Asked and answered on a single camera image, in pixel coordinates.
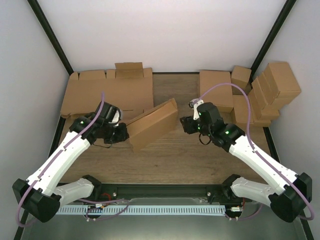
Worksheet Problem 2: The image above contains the small folded box at back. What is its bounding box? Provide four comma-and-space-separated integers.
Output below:
231, 65, 252, 90

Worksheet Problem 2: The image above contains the folded box stack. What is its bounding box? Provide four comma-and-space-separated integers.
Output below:
248, 89, 280, 127
263, 61, 301, 103
252, 72, 282, 110

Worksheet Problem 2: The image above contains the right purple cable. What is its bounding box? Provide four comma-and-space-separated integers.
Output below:
198, 83, 315, 221

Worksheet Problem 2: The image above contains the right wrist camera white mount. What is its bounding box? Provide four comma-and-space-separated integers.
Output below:
188, 98, 204, 121

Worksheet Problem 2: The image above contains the large folded cardboard box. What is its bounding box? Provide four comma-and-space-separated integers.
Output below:
197, 70, 234, 113

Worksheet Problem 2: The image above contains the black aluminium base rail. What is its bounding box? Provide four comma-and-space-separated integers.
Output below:
94, 183, 276, 201

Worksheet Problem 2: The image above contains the middle folded box right stack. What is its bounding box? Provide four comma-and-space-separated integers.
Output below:
252, 72, 282, 110

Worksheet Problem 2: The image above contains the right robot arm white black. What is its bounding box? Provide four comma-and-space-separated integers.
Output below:
180, 99, 315, 223

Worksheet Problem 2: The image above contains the lower folded box right stack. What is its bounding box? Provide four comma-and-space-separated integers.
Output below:
248, 89, 280, 127

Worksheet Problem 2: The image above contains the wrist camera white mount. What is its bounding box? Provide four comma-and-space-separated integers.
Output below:
188, 98, 204, 121
110, 109, 122, 126

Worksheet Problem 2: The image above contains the top folded box right stack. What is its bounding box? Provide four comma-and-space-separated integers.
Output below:
263, 61, 301, 103

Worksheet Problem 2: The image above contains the light blue slotted cable duct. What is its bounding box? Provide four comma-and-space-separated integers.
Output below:
56, 205, 226, 217

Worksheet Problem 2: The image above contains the stack of flat cardboard blanks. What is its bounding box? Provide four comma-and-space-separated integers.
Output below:
61, 61, 155, 121

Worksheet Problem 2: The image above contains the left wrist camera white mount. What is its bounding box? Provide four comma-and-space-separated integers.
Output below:
110, 109, 122, 126

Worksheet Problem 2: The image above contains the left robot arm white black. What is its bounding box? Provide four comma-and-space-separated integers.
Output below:
12, 101, 129, 223

